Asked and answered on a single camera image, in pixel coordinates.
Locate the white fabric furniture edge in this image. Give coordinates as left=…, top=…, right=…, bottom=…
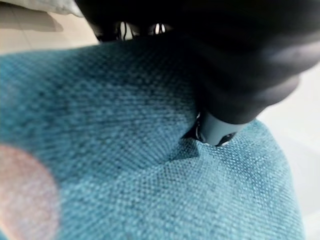
left=0, top=0, right=85, bottom=18

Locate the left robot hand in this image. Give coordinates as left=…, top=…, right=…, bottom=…
left=73, top=0, right=320, bottom=147

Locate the teal woven cushion pink dot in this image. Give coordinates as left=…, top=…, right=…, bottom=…
left=0, top=34, right=307, bottom=240

